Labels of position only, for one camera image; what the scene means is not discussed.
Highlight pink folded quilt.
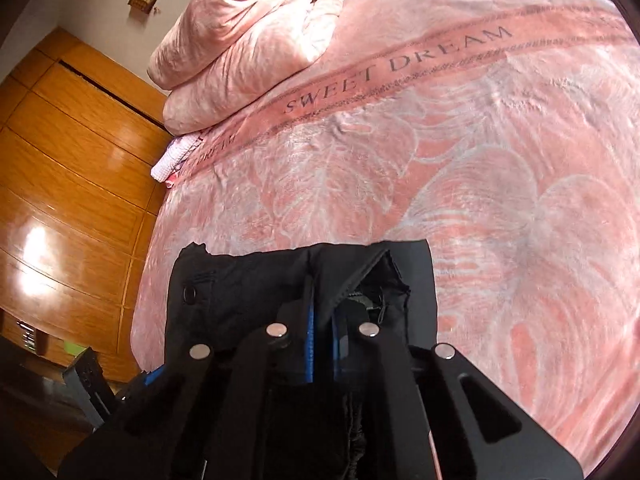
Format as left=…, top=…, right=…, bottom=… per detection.
left=147, top=0, right=346, bottom=136

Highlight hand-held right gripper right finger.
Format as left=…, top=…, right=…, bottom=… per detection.
left=330, top=307, right=585, bottom=480

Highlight black quilted pants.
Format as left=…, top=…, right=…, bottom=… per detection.
left=165, top=240, right=438, bottom=480

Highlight pink printed blanket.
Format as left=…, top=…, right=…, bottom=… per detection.
left=131, top=0, right=640, bottom=476

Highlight wooden wardrobe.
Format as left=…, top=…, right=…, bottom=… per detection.
left=0, top=27, right=173, bottom=376

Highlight white pink folded cloth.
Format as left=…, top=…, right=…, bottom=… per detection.
left=151, top=132, right=201, bottom=188

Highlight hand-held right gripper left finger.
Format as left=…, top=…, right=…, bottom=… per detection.
left=57, top=280, right=321, bottom=480

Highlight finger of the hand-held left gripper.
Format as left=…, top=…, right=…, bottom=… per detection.
left=120, top=365, right=167, bottom=402

